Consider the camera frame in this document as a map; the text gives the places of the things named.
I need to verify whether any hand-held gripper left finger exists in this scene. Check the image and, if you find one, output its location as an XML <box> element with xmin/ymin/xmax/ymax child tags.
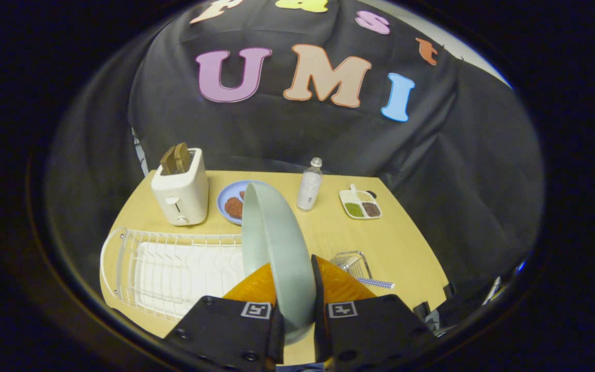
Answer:
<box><xmin>164</xmin><ymin>262</ymin><xmax>285</xmax><ymax>372</ymax></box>

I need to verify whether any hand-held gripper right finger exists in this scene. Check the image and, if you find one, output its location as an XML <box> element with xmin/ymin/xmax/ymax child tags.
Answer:
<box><xmin>311</xmin><ymin>254</ymin><xmax>436</xmax><ymax>372</ymax></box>

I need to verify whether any spoon with checkered handle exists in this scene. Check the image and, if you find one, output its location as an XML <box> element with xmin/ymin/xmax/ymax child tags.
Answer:
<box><xmin>357</xmin><ymin>277</ymin><xmax>396</xmax><ymax>290</ymax></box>

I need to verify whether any small wire basket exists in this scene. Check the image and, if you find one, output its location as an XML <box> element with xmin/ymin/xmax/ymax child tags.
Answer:
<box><xmin>330</xmin><ymin>251</ymin><xmax>373</xmax><ymax>281</ymax></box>

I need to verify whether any white wire dish rack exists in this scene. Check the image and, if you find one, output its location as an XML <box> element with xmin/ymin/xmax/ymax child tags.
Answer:
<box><xmin>100</xmin><ymin>227</ymin><xmax>247</xmax><ymax>322</ymax></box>

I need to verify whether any pale green plate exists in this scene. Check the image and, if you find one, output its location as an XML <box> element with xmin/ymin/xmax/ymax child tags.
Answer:
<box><xmin>241</xmin><ymin>181</ymin><xmax>318</xmax><ymax>345</ymax></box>

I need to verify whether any blue plate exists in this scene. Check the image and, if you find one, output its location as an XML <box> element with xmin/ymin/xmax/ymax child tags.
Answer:
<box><xmin>217</xmin><ymin>180</ymin><xmax>257</xmax><ymax>225</ymax></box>

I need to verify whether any white divided tray of grains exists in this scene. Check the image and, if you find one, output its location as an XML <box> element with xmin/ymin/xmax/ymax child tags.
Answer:
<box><xmin>339</xmin><ymin>184</ymin><xmax>383</xmax><ymax>220</ymax></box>

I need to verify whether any white toaster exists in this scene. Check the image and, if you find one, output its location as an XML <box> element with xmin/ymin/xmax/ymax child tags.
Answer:
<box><xmin>151</xmin><ymin>148</ymin><xmax>210</xmax><ymax>226</ymax></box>

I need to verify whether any clear plastic bottle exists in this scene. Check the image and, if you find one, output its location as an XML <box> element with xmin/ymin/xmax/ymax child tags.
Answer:
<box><xmin>297</xmin><ymin>158</ymin><xmax>324</xmax><ymax>211</ymax></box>

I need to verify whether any brown toast slice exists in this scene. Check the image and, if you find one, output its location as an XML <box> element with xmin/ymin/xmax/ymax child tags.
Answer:
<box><xmin>175</xmin><ymin>143</ymin><xmax>193</xmax><ymax>173</ymax></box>
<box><xmin>160</xmin><ymin>147</ymin><xmax>178</xmax><ymax>175</ymax></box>

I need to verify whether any black backdrop cloth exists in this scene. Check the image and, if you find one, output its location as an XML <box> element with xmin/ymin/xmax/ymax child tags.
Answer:
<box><xmin>128</xmin><ymin>0</ymin><xmax>544</xmax><ymax>300</ymax></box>

